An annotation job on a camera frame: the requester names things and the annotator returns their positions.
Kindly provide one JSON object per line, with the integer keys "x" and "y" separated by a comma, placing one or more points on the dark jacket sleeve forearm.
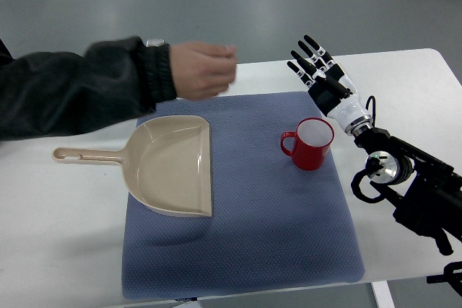
{"x": 63, "y": 94}

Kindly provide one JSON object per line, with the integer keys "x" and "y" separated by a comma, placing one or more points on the red plastic cup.
{"x": 309, "y": 144}

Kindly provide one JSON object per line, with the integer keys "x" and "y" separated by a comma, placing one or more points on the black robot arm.
{"x": 425, "y": 191}

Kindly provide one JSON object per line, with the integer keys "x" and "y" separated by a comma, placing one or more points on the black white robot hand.
{"x": 331, "y": 89}

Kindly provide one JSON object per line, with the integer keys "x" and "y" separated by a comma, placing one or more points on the beige plastic dustpan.
{"x": 166, "y": 165}

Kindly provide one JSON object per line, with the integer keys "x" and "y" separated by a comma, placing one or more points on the white table leg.
{"x": 382, "y": 294}

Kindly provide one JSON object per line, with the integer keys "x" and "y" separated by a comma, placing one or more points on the person's bare hand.
{"x": 202, "y": 70}

